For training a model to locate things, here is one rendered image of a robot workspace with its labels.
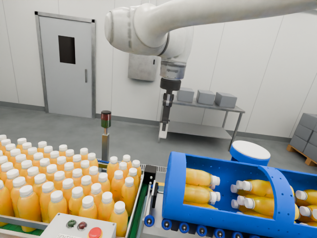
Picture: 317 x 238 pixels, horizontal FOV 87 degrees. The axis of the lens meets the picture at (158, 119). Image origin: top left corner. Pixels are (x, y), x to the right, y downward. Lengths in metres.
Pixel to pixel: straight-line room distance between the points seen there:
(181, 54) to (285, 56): 4.29
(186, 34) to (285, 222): 0.75
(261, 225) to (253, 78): 3.90
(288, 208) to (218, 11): 0.70
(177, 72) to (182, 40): 0.10
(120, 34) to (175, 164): 0.50
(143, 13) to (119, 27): 0.06
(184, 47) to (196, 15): 0.19
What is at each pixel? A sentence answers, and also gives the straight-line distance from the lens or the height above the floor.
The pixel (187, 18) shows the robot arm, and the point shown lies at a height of 1.70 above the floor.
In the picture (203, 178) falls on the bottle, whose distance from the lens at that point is 0.77.
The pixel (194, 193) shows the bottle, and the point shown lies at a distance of 0.75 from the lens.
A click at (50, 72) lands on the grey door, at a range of 4.70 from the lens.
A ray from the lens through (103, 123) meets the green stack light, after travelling 1.12.
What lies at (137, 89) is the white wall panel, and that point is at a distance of 4.05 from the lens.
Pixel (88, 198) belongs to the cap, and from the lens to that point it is 0.74.
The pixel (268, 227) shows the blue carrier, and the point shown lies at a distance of 0.84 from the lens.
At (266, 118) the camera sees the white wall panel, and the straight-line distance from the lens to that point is 4.92.
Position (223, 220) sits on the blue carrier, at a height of 1.08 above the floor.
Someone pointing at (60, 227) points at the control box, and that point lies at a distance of 0.67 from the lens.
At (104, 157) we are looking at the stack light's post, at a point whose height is 0.92.
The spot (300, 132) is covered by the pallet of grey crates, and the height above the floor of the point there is 0.50.
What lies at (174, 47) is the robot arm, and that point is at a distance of 0.55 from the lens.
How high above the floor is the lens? 1.61
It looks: 20 degrees down
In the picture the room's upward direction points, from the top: 8 degrees clockwise
